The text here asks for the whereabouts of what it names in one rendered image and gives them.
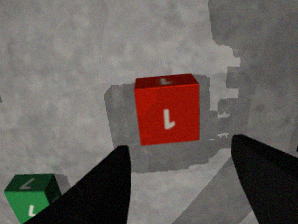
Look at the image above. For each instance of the red block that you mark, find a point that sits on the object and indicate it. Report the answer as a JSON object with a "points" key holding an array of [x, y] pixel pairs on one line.
{"points": [[168, 109]]}

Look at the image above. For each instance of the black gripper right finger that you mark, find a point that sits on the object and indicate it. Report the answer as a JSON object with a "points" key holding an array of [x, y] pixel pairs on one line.
{"points": [[269, 178]]}

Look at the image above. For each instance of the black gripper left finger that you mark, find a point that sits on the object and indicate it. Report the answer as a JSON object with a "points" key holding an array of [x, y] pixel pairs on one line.
{"points": [[101, 197]]}

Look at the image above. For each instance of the green block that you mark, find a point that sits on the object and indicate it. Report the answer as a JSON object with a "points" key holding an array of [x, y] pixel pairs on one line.
{"points": [[29, 194]]}

